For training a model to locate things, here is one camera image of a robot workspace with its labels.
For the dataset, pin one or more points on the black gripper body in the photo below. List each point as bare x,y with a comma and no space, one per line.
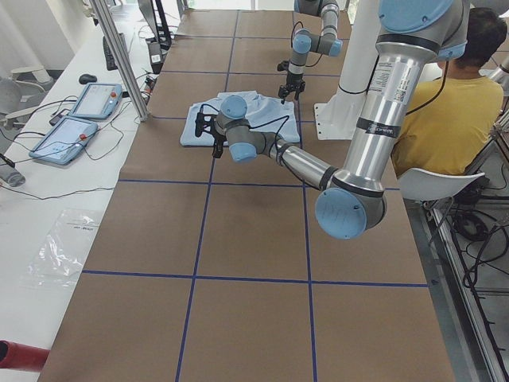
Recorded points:
218,141
293,80

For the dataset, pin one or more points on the black computer mouse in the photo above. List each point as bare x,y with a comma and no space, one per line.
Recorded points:
87,78

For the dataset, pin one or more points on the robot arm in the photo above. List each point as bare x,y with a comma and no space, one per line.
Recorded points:
412,34
304,42

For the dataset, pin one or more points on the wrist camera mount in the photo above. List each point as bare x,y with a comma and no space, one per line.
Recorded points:
204,124
283,66

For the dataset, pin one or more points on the person in yellow shirt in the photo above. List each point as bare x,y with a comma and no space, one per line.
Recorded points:
451,119

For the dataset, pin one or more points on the plastic water bottle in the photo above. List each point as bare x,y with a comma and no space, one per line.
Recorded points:
11,176

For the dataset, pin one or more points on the aluminium frame post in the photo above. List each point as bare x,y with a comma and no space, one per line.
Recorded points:
111,34

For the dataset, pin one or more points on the blue teach pendant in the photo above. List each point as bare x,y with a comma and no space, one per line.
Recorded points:
97,101
66,140

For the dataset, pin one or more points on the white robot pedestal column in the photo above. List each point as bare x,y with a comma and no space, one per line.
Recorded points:
336,119

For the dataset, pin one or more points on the red cylinder object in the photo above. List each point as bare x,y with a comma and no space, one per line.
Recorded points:
22,357

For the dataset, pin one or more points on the white chair seat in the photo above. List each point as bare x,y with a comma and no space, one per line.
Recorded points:
422,185

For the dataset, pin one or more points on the lower blue teach pendant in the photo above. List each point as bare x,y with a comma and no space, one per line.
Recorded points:
66,140

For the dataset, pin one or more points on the upper blue teach pendant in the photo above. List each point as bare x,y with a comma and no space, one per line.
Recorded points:
97,101

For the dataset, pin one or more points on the light blue button shirt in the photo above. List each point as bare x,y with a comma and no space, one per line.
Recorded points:
264,113

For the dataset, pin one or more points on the clear plastic bag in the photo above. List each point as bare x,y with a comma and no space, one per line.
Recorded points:
61,257

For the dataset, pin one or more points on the black power adapter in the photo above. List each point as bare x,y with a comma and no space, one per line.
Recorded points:
156,57

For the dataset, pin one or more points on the black keyboard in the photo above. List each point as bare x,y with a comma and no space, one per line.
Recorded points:
108,54

